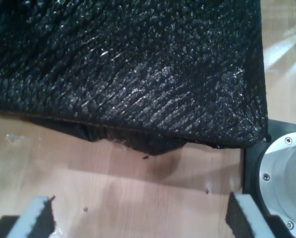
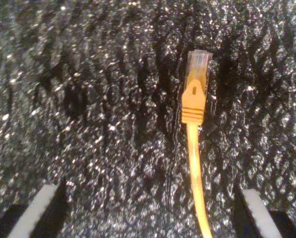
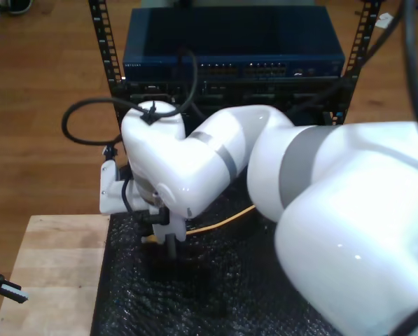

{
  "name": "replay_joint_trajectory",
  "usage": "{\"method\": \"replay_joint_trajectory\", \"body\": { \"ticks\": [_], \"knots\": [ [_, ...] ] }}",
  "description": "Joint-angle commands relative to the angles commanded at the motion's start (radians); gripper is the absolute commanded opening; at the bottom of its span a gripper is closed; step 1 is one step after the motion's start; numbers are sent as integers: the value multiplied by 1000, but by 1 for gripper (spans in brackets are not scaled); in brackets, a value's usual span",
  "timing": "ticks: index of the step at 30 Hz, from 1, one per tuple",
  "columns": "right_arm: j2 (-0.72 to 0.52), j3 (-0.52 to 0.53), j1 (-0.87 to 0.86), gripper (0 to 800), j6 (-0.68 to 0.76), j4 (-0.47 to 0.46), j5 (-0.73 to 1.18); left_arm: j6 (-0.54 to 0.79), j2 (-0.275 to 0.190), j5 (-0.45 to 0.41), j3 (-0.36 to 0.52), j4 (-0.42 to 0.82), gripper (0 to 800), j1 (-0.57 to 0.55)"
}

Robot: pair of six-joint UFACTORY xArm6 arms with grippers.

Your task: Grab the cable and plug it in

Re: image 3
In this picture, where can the black bubble wrap mat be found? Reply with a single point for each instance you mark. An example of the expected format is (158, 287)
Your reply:
(194, 297)

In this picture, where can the blue network switch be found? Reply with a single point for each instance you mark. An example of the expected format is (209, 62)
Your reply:
(229, 31)

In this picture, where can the crumpled white paper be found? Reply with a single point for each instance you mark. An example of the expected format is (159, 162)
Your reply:
(383, 21)

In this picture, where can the dark shoe white sole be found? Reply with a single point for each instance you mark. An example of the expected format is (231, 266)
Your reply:
(21, 5)

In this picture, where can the black rack server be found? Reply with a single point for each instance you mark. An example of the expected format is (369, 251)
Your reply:
(264, 91)

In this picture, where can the black server rack frame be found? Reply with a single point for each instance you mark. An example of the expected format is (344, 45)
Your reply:
(105, 52)

